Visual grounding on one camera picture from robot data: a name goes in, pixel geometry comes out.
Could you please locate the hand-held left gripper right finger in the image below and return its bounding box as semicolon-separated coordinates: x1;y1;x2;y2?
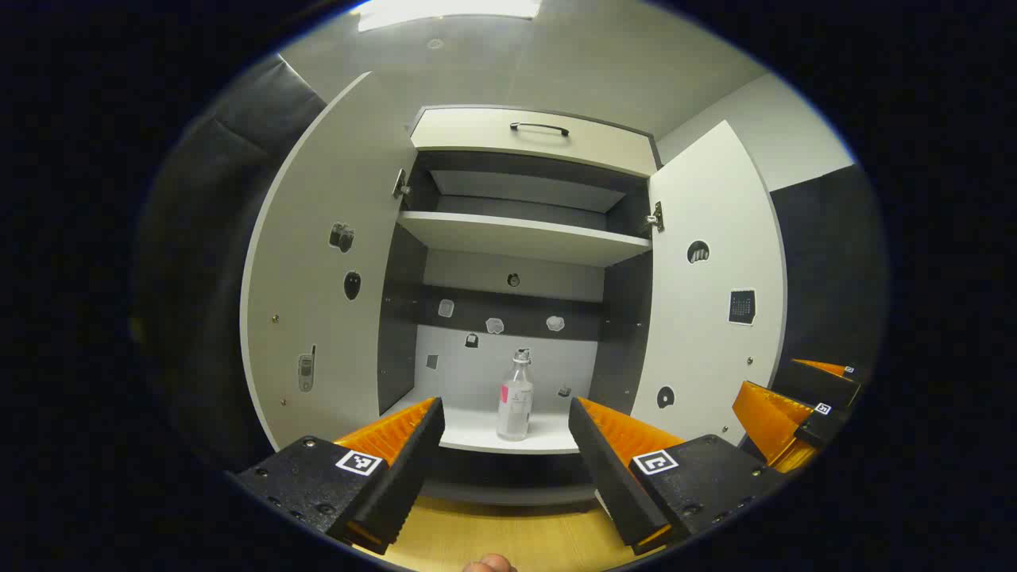
567;396;791;556

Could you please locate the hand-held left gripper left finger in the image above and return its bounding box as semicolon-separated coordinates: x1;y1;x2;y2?
226;396;447;556

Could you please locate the white cabinet door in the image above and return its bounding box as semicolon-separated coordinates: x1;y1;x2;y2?
240;71;418;452
630;119;788;447

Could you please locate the clear plastic bottle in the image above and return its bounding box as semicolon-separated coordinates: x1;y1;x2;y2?
497;348;535;443

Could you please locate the white and grey cabinet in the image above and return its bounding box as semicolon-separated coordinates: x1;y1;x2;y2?
377;103;665;506

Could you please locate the white cabinet shelf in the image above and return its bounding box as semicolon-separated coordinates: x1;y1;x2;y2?
381;389;594;455
396;211;654;268

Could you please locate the white cabinet drawer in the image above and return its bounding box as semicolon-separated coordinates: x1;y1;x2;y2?
409;106;661;179

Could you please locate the ceiling light panel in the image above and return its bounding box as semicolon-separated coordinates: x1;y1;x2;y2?
358;0;543;33

